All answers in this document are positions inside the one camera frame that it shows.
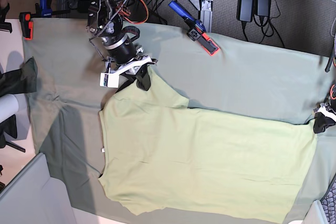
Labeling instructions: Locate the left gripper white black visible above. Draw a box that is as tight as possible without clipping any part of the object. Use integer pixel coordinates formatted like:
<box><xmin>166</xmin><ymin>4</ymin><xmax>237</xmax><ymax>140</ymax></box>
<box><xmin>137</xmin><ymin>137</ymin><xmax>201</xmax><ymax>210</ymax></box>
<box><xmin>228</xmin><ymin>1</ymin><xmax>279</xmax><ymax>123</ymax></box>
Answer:
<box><xmin>313</xmin><ymin>104</ymin><xmax>336</xmax><ymax>134</ymax></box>

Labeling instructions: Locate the light green T-shirt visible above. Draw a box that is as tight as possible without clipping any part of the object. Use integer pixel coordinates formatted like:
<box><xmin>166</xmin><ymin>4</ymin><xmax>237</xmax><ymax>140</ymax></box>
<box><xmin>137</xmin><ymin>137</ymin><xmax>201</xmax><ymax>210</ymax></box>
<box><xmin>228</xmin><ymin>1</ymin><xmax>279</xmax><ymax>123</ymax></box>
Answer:
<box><xmin>99</xmin><ymin>70</ymin><xmax>317</xmax><ymax>223</ymax></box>

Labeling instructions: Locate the dark green cloth piece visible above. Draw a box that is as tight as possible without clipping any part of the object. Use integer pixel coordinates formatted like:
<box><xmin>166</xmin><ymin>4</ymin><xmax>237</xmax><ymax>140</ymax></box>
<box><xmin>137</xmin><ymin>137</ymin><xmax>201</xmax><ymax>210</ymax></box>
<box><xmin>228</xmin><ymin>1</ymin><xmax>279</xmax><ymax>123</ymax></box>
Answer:
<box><xmin>0</xmin><ymin>58</ymin><xmax>38</xmax><ymax>97</ymax></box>

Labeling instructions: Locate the blue orange clamp on table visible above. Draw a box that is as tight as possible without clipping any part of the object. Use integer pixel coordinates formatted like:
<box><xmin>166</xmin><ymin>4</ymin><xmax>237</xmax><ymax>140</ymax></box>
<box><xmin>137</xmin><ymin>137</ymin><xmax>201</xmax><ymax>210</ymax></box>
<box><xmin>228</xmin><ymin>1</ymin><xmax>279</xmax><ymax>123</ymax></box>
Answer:
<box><xmin>169</xmin><ymin>1</ymin><xmax>219</xmax><ymax>56</ymax></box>

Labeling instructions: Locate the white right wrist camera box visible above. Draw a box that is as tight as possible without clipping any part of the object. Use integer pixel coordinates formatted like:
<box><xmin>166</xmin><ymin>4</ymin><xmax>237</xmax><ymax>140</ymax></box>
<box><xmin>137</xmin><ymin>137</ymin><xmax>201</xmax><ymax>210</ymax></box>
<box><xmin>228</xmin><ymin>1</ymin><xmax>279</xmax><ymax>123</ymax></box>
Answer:
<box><xmin>99</xmin><ymin>73</ymin><xmax>120</xmax><ymax>88</ymax></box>

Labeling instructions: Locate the grey white bin corner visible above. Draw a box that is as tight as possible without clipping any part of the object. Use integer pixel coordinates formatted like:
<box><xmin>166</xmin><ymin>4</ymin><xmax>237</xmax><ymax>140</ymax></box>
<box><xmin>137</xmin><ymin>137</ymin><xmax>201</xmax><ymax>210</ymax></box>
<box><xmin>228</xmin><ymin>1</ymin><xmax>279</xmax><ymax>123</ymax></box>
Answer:
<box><xmin>1</xmin><ymin>153</ymin><xmax>76</xmax><ymax>223</ymax></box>

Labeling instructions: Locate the black power adapter brick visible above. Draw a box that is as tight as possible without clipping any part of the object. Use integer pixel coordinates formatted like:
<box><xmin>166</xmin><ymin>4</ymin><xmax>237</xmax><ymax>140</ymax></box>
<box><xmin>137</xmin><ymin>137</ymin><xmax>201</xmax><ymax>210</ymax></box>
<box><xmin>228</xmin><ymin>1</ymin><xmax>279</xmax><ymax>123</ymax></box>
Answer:
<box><xmin>236</xmin><ymin>0</ymin><xmax>254</xmax><ymax>22</ymax></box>

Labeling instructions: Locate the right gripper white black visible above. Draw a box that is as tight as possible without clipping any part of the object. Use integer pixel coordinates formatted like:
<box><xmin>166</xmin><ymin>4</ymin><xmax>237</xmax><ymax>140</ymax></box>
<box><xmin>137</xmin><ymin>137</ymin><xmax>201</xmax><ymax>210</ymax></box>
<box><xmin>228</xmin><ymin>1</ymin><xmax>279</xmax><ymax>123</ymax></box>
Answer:
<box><xmin>105</xmin><ymin>56</ymin><xmax>157</xmax><ymax>91</ymax></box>

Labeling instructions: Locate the blue black bar clamp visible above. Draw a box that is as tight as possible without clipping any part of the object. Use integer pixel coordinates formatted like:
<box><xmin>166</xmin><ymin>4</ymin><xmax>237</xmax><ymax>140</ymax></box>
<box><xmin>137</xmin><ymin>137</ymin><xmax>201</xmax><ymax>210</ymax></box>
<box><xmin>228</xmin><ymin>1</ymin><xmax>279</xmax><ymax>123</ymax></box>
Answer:
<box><xmin>19</xmin><ymin>0</ymin><xmax>70</xmax><ymax>40</ymax></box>

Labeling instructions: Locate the white cylinder roll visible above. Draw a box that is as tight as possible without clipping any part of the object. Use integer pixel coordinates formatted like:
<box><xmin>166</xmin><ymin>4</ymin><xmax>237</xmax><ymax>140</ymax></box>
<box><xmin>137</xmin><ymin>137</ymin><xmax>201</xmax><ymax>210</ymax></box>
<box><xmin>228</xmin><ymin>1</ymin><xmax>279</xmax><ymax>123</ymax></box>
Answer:
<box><xmin>0</xmin><ymin>94</ymin><xmax>19</xmax><ymax>123</ymax></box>

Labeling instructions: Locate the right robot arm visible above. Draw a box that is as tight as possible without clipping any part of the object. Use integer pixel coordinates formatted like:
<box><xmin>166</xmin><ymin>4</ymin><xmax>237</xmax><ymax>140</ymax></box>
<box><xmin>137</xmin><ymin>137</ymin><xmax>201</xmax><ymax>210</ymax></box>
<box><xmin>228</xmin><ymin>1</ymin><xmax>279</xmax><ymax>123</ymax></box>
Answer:
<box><xmin>87</xmin><ymin>0</ymin><xmax>156</xmax><ymax>91</ymax></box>

